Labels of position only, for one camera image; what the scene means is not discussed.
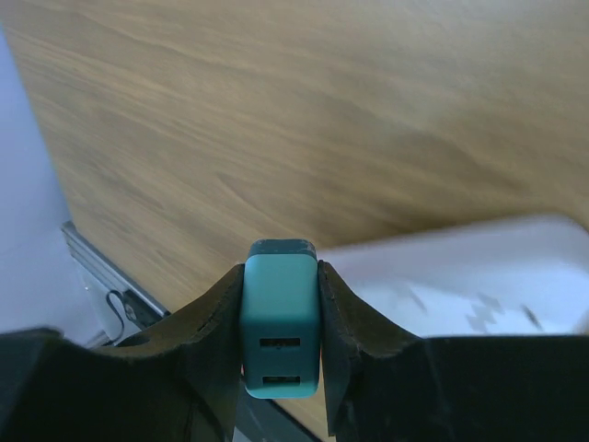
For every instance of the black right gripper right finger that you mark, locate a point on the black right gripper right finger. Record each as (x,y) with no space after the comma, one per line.
(383,383)

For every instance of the white triangular power strip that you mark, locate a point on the white triangular power strip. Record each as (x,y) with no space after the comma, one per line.
(525,275)

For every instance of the teal usb charger plug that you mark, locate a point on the teal usb charger plug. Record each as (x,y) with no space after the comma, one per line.
(280,319)

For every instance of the aluminium front rail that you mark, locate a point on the aluminium front rail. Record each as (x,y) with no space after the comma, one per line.
(122,306)

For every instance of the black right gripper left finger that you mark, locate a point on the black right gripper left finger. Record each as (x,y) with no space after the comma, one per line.
(175,381)

